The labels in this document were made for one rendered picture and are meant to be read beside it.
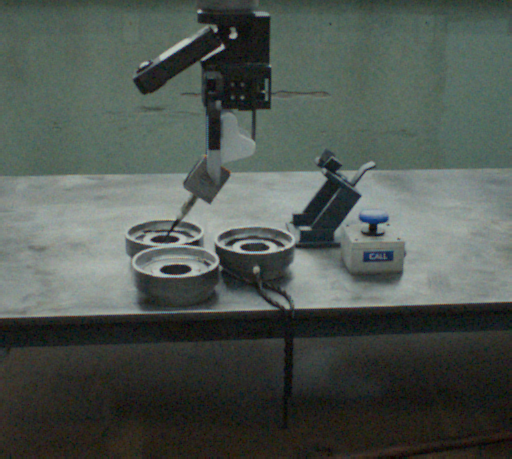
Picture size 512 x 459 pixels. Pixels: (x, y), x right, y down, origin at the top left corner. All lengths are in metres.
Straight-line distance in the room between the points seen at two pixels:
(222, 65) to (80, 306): 0.33
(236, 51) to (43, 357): 0.66
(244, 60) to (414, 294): 0.35
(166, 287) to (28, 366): 0.50
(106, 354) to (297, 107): 1.46
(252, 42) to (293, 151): 1.74
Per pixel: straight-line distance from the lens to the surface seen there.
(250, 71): 1.04
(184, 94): 2.70
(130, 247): 1.13
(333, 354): 1.46
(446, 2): 2.80
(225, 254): 1.09
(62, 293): 1.08
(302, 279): 1.10
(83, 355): 1.47
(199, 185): 1.09
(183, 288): 1.01
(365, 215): 1.13
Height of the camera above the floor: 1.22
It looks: 17 degrees down
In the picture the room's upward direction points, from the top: 1 degrees clockwise
